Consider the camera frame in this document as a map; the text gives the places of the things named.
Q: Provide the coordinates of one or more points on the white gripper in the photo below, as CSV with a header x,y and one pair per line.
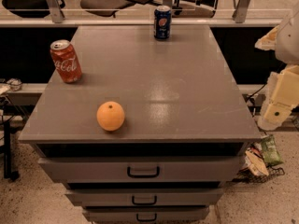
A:
x,y
288,46

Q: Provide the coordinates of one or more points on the red coke can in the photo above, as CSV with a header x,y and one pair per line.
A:
x,y
65,61

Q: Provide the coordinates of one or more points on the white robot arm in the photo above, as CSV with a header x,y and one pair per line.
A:
x,y
287,44

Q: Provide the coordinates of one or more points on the blue pepsi can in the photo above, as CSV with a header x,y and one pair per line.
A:
x,y
162,21

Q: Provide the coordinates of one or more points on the green snack bag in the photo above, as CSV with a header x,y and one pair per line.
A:
x,y
270,152

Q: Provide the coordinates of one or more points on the grey drawer cabinet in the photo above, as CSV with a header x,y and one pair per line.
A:
x,y
183,113

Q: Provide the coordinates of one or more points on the black office chair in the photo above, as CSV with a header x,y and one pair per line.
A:
x,y
31,9
124,0

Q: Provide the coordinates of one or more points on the orange fruit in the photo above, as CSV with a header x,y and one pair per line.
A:
x,y
110,116

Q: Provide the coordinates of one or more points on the black office chair left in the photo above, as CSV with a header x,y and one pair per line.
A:
x,y
31,9

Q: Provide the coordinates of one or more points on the black stand left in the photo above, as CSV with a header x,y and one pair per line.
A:
x,y
5,149

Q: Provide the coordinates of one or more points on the black wire basket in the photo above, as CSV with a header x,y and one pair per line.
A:
x,y
248,177

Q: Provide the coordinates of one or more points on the top drawer black handle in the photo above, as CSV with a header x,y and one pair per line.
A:
x,y
142,173

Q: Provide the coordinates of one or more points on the drawer black handle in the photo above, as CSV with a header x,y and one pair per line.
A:
x,y
144,201
142,173
146,217

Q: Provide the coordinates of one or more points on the middle drawer black handle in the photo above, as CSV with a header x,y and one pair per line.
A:
x,y
144,201

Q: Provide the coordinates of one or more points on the bottom drawer black handle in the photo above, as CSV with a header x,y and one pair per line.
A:
x,y
146,217

